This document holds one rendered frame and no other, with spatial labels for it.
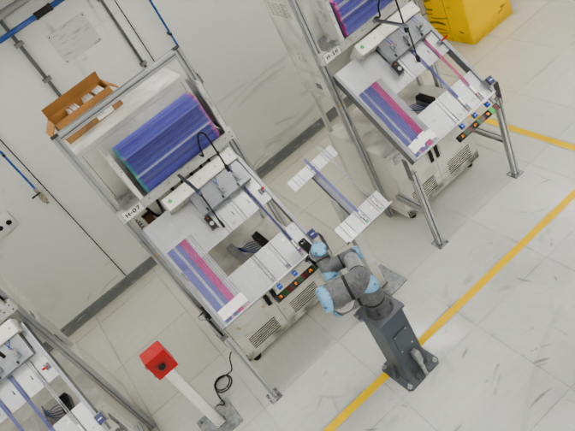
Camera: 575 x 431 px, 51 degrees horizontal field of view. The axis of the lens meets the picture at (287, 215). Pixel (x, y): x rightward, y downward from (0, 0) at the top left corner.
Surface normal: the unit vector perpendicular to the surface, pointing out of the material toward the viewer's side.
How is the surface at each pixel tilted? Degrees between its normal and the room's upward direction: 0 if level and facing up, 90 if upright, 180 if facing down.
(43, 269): 90
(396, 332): 90
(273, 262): 42
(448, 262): 0
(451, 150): 90
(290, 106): 90
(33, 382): 47
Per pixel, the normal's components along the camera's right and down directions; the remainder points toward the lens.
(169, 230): 0.05, -0.25
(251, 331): 0.52, 0.37
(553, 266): -0.41, -0.68
